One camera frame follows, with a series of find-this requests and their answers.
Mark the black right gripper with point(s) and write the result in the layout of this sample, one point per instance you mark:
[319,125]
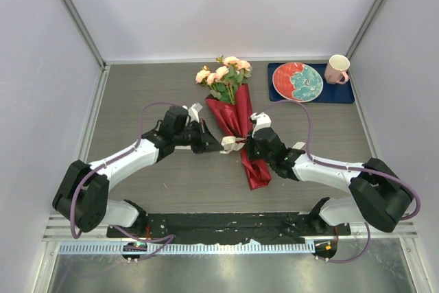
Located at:
[248,147]

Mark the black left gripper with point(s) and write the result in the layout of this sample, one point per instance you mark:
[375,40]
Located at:
[206,143]

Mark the cream ribbon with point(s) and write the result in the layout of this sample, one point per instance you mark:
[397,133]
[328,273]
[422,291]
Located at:
[231,144]

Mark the dark red wrapping paper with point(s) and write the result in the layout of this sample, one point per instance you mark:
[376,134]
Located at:
[234,120]

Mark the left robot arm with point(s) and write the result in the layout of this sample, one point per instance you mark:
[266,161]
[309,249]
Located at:
[82,197]

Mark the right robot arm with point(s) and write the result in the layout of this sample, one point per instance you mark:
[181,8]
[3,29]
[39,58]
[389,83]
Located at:
[375,197]

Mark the red and teal plate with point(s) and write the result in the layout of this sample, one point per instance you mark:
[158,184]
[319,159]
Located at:
[297,81]

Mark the blue tray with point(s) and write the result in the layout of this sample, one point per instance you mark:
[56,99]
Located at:
[331,94]

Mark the pink mug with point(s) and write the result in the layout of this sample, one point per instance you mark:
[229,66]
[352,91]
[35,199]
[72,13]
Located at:
[336,70]

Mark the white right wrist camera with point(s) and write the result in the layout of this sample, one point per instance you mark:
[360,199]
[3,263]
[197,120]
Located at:
[260,120]

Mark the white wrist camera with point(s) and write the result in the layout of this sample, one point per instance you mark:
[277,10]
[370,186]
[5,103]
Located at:
[260,120]
[193,111]

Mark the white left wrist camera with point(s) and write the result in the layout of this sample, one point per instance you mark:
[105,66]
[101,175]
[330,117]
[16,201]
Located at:
[193,111]

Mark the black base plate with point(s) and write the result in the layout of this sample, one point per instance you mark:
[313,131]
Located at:
[235,228]

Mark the aluminium front rail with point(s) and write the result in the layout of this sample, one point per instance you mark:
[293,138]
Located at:
[104,240]

